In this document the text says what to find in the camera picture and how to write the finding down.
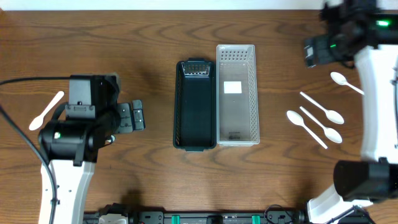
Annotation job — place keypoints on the white spoon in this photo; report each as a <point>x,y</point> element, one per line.
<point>332,115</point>
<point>330,133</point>
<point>296,119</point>
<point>341,80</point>
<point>39,120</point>

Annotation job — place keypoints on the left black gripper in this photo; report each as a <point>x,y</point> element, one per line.
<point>125,116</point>

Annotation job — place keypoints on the white label in basket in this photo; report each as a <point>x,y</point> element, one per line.
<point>232,87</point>

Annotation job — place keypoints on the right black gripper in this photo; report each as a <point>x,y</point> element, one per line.
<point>315,51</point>

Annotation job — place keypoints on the clear white perforated basket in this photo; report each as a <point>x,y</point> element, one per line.
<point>237,114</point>

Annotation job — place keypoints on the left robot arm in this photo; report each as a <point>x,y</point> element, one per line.
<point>72,139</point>

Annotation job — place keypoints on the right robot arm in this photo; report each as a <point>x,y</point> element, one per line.
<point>359,35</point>

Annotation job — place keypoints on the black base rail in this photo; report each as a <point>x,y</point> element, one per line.
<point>117,213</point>

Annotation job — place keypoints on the dark green plastic basket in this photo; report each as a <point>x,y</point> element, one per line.
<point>195,105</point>

